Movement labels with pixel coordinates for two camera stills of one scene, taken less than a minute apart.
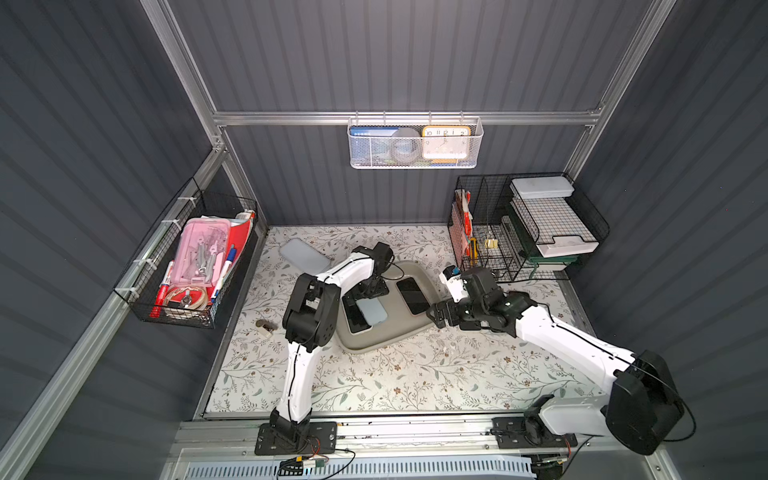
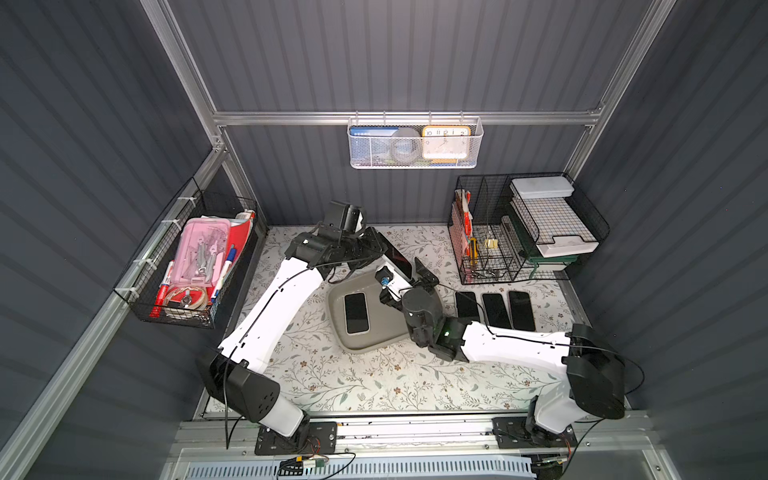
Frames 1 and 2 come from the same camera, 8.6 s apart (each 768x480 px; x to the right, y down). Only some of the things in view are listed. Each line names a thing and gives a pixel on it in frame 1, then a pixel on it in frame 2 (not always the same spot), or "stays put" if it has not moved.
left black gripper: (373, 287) -> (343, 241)
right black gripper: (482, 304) -> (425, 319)
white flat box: (540, 187) stays put
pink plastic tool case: (202, 251) stays put
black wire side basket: (181, 274) stays put
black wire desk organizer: (524, 226) stays put
